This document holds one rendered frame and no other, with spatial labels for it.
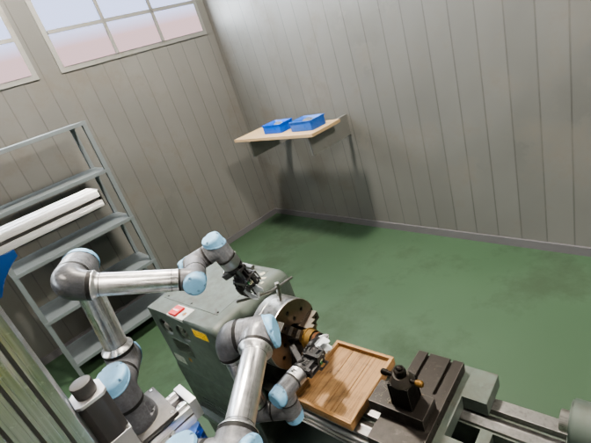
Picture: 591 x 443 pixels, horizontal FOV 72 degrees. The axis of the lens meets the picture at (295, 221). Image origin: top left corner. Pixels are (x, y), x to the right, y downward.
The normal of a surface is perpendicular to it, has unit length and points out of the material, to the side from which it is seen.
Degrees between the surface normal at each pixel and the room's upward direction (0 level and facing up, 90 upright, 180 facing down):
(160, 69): 90
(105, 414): 90
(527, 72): 90
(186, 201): 90
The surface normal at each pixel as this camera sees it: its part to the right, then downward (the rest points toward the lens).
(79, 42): 0.67, 0.11
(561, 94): -0.68, 0.48
